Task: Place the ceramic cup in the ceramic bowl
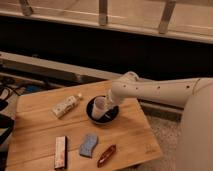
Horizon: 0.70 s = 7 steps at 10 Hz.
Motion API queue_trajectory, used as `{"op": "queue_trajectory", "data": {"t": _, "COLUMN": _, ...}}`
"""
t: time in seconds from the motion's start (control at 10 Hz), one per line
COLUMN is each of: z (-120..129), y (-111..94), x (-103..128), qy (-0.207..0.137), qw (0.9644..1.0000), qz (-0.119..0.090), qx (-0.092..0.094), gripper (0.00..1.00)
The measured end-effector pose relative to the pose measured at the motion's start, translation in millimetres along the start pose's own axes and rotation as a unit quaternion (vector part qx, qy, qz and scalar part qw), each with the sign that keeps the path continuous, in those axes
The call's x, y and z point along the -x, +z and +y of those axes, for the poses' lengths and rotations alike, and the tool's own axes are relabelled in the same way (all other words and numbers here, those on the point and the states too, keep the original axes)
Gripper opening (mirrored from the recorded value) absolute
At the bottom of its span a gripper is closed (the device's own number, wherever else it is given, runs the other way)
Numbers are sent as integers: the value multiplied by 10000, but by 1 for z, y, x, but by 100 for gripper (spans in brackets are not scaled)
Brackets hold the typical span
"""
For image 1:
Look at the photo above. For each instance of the blue sponge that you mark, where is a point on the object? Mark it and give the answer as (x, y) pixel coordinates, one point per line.
(88, 145)

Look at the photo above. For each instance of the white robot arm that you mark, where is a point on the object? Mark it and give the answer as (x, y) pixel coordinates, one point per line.
(174, 92)

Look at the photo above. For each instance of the white plastic bottle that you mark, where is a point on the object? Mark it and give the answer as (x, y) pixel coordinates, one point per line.
(66, 105)

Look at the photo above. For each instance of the brown glossy snack bar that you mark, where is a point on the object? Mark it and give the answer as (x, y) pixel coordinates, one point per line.
(106, 155)

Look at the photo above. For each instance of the grey metal rail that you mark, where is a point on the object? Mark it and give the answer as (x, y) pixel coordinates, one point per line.
(54, 69)

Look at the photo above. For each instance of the white ceramic cup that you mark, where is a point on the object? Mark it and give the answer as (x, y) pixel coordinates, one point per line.
(99, 107)

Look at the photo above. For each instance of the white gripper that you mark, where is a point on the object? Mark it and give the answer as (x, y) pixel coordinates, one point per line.
(110, 102)

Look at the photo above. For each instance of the wooden table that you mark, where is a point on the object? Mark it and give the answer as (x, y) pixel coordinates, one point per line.
(32, 146)

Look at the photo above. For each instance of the dark ceramic bowl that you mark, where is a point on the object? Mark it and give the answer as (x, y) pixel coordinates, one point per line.
(108, 117)

